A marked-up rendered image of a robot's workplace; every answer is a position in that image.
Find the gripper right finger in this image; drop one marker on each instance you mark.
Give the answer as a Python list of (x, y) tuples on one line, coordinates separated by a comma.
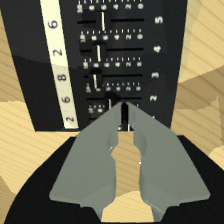
[(175, 172)]

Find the black lighting desk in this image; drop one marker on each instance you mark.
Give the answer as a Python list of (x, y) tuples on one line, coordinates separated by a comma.
[(68, 72)]

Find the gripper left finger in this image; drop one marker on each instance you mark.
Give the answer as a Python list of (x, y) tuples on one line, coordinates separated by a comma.
[(81, 172)]

